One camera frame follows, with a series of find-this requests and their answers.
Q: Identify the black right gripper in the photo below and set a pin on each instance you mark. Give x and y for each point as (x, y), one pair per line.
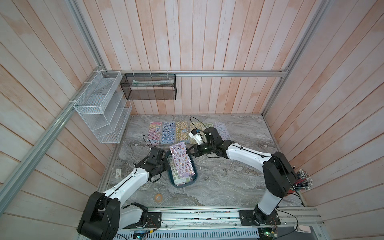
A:
(196, 153)

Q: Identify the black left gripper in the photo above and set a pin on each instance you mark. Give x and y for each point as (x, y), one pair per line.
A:
(164, 160)

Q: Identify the lilac gem sticker sheet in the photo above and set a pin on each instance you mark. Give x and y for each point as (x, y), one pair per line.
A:
(222, 130)

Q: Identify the white green sticker sheet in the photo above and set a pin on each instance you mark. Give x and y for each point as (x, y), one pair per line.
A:
(208, 125)

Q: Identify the green panda sticker sheet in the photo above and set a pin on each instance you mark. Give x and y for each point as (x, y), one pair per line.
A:
(198, 126)

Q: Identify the pink character sticker sheet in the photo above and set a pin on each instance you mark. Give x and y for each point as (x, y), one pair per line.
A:
(181, 160)

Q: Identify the blue penguin sticker sheet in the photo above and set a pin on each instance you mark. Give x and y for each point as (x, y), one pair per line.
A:
(168, 133)

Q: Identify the yellow animal sticker sheet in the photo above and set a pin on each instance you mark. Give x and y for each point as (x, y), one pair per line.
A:
(182, 132)

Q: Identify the teal plastic storage box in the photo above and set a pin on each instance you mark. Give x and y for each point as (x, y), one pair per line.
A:
(193, 176)

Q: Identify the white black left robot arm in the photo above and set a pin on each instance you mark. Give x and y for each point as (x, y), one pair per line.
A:
(120, 195)

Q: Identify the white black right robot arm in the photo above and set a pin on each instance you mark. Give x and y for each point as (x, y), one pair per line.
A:
(278, 173)

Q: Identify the small white card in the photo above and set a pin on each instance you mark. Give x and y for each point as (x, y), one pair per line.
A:
(118, 173)

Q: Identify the red cup of pencils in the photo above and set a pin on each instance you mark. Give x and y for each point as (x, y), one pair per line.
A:
(303, 182)

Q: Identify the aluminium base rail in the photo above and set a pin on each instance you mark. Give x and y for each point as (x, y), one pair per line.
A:
(226, 217)

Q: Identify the white wire mesh shelf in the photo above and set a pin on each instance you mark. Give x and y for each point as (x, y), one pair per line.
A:
(102, 106)

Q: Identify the black wire mesh basket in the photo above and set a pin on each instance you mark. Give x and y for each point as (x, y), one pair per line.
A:
(152, 87)

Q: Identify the aluminium frame bar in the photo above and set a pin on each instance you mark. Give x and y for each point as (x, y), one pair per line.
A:
(230, 73)

